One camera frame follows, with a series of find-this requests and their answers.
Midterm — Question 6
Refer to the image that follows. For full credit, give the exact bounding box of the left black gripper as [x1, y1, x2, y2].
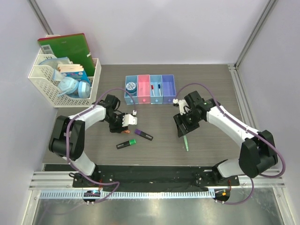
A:
[105, 113, 128, 133]

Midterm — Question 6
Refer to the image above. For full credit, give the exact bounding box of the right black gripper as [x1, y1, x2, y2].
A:
[173, 110, 202, 137]

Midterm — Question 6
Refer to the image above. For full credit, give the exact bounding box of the light green pen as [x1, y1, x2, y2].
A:
[183, 135, 189, 152]

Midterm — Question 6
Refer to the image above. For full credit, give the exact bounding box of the purple highlighter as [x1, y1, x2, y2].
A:
[135, 129, 153, 141]

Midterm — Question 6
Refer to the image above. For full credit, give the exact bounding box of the light blue plastic bin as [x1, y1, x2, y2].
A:
[124, 75, 138, 105]

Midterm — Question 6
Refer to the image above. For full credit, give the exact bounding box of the green highlighter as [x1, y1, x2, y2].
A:
[116, 139, 136, 150]

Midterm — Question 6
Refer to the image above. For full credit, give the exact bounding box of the blue round jar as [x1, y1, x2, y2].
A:
[125, 82, 137, 97]

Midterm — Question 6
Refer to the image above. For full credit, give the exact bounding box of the purple plastic bin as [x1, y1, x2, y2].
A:
[162, 75, 176, 104]

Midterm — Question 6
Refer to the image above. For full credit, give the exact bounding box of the pink plastic bin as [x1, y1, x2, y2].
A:
[137, 75, 151, 104]

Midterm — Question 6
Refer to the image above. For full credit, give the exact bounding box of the red cap whiteboard marker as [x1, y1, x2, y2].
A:
[150, 84, 155, 96]

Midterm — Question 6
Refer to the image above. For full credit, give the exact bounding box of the teal plastic bin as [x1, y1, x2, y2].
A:
[150, 75, 163, 104]

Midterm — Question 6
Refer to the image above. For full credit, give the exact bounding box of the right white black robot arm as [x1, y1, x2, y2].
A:
[173, 91, 278, 185]

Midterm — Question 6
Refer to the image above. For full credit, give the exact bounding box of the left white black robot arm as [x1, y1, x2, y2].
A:
[49, 94, 137, 187]

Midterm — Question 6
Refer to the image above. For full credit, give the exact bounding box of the blue face mask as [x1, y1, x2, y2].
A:
[57, 77, 79, 95]

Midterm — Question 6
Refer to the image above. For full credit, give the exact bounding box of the wooden sticks box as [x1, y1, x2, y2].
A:
[57, 64, 87, 81]

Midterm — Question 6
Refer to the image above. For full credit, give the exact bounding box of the white perforated file rack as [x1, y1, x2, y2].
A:
[28, 35, 101, 108]

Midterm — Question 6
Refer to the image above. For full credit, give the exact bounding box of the clear blue zip pouch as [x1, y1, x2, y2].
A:
[39, 57, 73, 81]

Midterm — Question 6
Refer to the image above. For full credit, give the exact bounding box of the green folder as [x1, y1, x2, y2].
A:
[37, 33, 95, 76]

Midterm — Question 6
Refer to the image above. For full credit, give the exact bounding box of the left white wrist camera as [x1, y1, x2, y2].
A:
[122, 110, 137, 127]

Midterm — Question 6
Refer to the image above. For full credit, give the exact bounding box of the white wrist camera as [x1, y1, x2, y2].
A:
[122, 110, 137, 127]
[173, 99, 189, 115]

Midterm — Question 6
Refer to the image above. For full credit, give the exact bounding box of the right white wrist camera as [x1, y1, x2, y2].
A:
[173, 99, 189, 115]

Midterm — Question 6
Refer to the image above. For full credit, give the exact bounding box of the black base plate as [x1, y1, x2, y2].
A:
[45, 164, 240, 193]

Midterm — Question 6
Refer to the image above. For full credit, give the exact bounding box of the slotted cable duct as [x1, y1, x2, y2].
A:
[39, 189, 215, 199]

